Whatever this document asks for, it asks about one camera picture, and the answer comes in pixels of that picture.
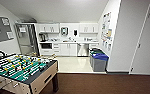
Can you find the white sink base cabinet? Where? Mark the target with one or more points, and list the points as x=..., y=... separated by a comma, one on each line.
x=68, y=49

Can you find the wall poster board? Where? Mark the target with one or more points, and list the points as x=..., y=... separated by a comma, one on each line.
x=106, y=26

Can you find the white door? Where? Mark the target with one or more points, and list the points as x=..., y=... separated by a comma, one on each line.
x=147, y=43

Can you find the white drawer stack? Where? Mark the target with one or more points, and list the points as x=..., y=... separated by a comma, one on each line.
x=56, y=49
x=93, y=46

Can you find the grey bin blue lid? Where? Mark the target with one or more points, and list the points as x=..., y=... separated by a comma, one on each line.
x=100, y=62

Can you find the grey bin green lid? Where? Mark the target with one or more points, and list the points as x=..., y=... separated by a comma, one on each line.
x=95, y=51

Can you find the foosball gaming table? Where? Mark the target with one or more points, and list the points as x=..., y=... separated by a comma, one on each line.
x=24, y=68

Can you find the stainless steel refrigerator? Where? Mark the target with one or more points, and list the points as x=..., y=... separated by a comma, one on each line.
x=26, y=40

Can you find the built-in microwave oven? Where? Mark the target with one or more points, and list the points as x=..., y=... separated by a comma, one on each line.
x=46, y=46

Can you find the grey notice board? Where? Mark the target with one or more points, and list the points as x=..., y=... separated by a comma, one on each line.
x=1, y=29

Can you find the chrome sink faucet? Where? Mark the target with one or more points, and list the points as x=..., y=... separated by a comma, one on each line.
x=70, y=39

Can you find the black coffee machine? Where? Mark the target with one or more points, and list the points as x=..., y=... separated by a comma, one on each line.
x=42, y=37

